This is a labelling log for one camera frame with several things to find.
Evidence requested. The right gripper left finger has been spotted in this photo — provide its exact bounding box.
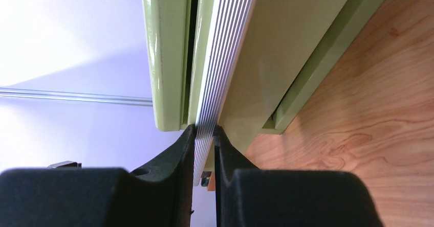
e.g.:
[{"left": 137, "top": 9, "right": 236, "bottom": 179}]
[{"left": 1, "top": 125, "right": 196, "bottom": 226}]

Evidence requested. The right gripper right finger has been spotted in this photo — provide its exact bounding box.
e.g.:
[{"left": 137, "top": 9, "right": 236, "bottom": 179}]
[{"left": 213, "top": 126, "right": 383, "bottom": 226}]

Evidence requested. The green metal drawer box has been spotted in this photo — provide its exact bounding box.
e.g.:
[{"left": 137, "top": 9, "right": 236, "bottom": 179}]
[{"left": 142, "top": 0, "right": 384, "bottom": 185}]

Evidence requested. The right aluminium frame post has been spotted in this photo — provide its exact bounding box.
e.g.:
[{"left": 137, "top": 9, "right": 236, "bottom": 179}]
[{"left": 1, "top": 87, "right": 153, "bottom": 107}]

